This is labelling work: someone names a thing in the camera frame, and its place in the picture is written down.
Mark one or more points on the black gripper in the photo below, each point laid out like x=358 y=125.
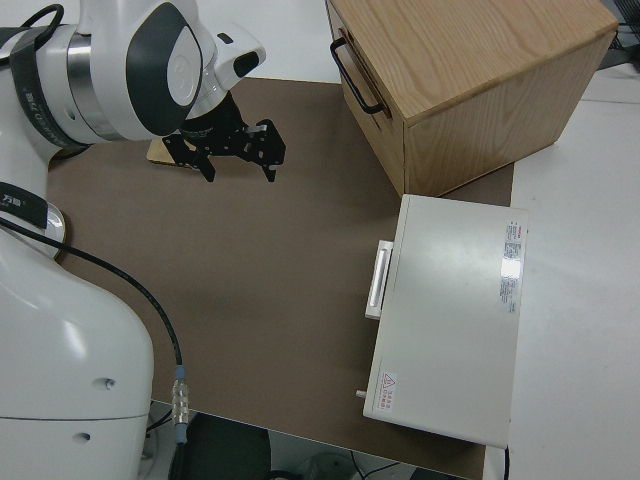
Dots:
x=235 y=137

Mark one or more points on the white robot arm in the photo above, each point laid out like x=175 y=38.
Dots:
x=75 y=325

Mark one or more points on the small wooden block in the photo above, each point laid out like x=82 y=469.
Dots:
x=157 y=152

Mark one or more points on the brown table mat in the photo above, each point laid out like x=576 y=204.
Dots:
x=250 y=275

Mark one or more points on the light wooden drawer box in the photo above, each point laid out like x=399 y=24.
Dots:
x=475 y=60

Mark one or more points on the white toaster oven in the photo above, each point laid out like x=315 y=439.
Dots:
x=450 y=325

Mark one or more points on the black chair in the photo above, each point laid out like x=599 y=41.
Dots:
x=225 y=450

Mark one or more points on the dark desk equipment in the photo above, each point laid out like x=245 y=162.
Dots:
x=631 y=12

